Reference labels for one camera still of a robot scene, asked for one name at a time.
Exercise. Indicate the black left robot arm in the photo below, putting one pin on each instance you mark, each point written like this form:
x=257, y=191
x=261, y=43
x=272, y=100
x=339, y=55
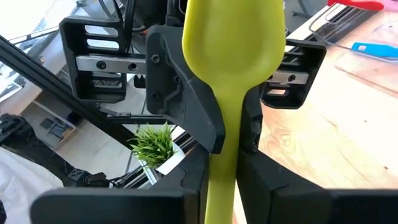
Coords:
x=149, y=12

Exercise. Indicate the clear shallow plastic tray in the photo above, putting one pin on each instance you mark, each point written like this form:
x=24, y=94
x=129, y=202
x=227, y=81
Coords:
x=342, y=34

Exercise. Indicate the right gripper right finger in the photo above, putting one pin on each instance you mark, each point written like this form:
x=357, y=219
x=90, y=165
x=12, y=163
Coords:
x=311, y=207

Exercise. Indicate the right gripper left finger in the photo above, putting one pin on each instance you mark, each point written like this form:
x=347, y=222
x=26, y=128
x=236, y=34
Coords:
x=124, y=207

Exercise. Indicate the small green potted plant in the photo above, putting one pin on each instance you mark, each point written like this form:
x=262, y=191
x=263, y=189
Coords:
x=154, y=146

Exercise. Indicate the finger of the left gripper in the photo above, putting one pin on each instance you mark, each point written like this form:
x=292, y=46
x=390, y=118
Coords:
x=174, y=93
x=251, y=124

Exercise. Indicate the yellow-green dish brush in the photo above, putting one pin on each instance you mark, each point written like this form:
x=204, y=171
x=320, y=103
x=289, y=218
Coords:
x=233, y=46

